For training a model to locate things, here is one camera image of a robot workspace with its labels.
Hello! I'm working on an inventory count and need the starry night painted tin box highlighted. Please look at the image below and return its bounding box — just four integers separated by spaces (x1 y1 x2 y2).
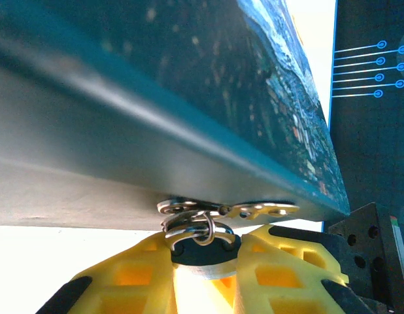
0 0 352 232

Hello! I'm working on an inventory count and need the small silver split ring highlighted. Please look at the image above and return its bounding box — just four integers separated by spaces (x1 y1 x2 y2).
192 212 218 246

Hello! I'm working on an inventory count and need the small dark blue padlock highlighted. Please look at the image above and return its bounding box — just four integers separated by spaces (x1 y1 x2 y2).
164 220 242 281

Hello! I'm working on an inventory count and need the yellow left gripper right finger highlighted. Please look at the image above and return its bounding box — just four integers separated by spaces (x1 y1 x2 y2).
235 224 375 314

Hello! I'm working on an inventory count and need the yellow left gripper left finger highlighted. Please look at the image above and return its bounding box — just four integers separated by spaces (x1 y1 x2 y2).
35 230 179 314

